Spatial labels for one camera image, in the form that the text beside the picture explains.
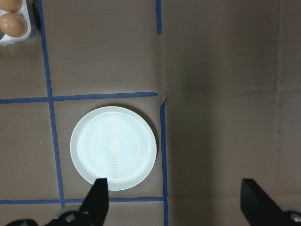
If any brown egg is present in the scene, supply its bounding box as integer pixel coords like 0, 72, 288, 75
0, 13, 28, 38
0, 0, 23, 13

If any white round plate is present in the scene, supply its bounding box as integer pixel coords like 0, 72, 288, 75
70, 106, 158, 192

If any clear plastic egg carton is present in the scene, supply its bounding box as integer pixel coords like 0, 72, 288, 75
0, 0, 40, 47

